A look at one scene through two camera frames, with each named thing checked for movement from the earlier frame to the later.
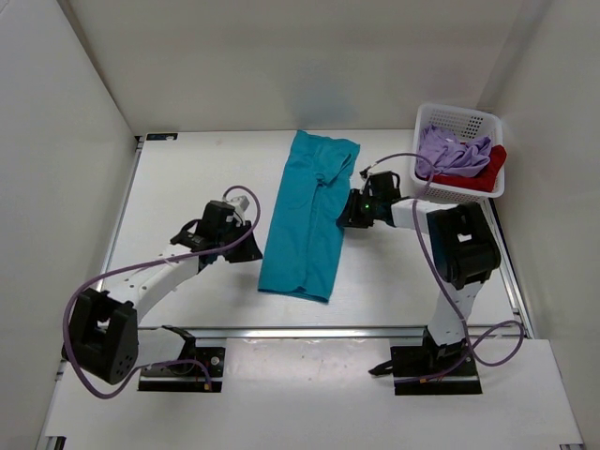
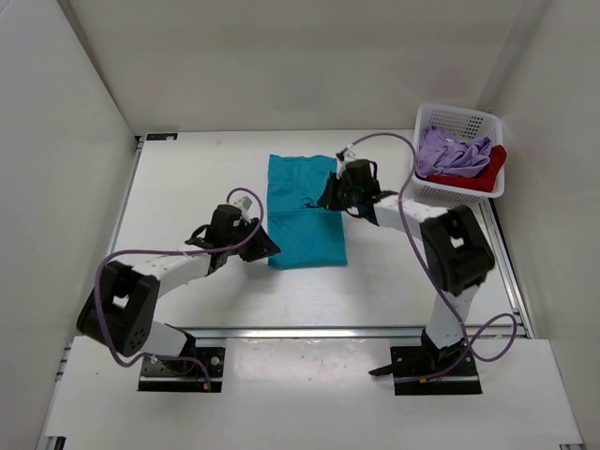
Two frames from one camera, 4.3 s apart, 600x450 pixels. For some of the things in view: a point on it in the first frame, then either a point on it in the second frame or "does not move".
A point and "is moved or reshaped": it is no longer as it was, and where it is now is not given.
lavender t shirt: [451, 157] does not move
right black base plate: [416, 371] does not move
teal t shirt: [305, 238] is moved or reshaped
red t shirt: [485, 181] does not move
